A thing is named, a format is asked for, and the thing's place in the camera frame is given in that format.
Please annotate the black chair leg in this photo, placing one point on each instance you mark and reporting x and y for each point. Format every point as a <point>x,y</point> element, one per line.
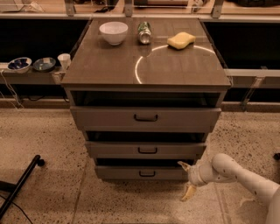
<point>13,189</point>

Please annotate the white bowl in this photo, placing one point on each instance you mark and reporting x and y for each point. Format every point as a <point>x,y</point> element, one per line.
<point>114,32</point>

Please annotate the grey drawer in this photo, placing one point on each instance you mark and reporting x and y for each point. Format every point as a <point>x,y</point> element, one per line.
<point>138,172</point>
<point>144,119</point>
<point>144,150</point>

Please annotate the grey drawer cabinet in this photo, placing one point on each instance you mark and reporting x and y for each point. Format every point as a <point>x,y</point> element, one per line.
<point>154,76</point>

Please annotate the grey bottom drawer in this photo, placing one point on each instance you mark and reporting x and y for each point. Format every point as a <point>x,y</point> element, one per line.
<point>138,172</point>

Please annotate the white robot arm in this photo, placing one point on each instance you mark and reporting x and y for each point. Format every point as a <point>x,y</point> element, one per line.
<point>224,169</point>

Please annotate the blue patterned bowl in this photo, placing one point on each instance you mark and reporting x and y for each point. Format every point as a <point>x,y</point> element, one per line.
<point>20,65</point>

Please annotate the white paper cup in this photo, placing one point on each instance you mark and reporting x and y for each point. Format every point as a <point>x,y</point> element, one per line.
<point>64,60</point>

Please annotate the green soda can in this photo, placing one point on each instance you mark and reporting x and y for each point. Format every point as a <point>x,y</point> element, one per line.
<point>144,33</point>

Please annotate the grey side shelf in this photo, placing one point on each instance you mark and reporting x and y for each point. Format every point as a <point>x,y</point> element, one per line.
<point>32,77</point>

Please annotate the grey top drawer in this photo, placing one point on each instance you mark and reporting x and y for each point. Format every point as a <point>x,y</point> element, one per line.
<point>144,119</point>

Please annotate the grey blue bowl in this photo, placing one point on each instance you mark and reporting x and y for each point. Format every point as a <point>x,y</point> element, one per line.
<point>44,65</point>

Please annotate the grey middle drawer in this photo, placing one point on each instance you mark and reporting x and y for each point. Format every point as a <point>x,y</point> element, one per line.
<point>144,150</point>

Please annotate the black caster wheel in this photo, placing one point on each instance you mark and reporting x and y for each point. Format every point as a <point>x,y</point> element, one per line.
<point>276,156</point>

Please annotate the yellow sponge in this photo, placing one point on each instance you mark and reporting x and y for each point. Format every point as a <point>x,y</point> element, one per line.
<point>181,40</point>

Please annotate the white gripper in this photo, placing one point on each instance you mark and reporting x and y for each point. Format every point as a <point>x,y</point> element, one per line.
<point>194,175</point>

